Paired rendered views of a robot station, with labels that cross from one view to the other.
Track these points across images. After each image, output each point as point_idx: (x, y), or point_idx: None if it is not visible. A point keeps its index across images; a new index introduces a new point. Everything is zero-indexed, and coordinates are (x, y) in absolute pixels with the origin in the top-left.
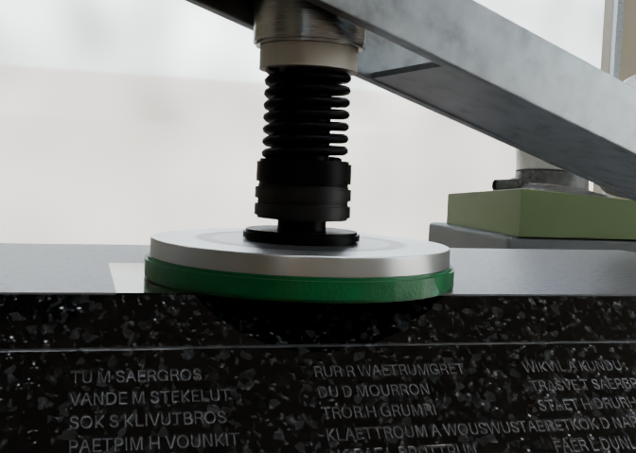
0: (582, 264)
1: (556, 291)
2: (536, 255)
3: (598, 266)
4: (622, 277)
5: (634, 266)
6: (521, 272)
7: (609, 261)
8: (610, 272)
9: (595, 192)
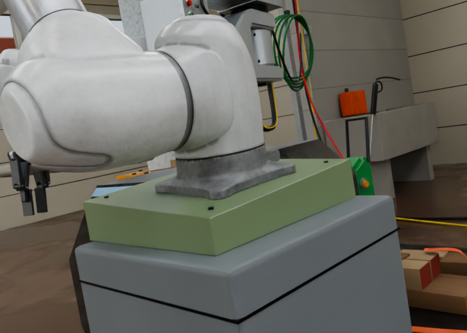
0: (160, 174)
1: (161, 170)
2: (173, 173)
3: (156, 175)
4: (151, 174)
5: (147, 177)
6: (170, 170)
7: (153, 176)
8: (153, 174)
9: (167, 179)
